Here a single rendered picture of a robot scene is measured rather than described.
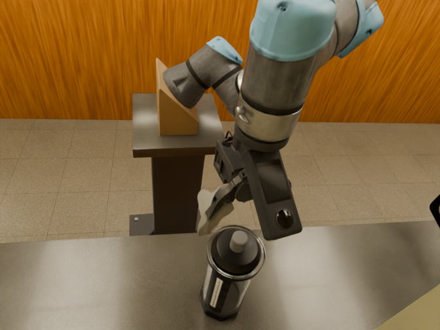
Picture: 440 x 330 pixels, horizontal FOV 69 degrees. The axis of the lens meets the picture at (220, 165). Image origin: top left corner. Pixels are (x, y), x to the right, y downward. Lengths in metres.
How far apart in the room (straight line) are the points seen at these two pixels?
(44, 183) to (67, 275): 1.53
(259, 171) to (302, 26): 0.17
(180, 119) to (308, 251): 0.57
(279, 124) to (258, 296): 0.54
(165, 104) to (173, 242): 0.44
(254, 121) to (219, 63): 0.69
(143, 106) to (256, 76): 0.95
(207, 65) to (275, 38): 0.74
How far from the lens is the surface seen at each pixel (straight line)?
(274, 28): 0.32
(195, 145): 1.10
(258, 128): 0.37
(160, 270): 0.83
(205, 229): 0.49
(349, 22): 0.42
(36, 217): 2.19
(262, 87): 0.34
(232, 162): 0.44
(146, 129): 1.16
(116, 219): 2.07
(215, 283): 0.65
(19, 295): 0.87
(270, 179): 0.40
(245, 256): 0.59
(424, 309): 0.68
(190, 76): 1.06
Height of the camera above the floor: 1.69
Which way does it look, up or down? 45 degrees down
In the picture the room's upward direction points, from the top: 10 degrees clockwise
